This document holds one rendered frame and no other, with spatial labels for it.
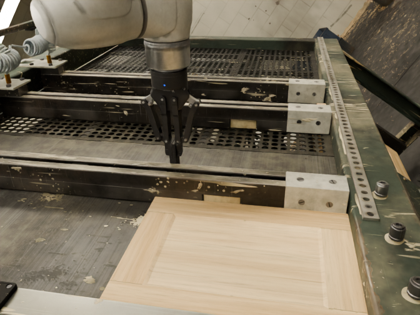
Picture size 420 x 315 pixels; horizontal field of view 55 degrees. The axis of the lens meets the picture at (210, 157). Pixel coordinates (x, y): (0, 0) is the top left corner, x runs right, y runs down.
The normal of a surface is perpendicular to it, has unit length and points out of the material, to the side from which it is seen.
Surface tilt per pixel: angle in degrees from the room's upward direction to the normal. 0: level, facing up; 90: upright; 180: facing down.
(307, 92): 90
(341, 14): 90
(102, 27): 138
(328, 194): 90
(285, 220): 57
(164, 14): 133
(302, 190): 90
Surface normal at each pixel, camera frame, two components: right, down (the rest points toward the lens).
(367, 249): -0.01, -0.88
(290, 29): -0.09, 0.33
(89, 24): 0.58, 0.50
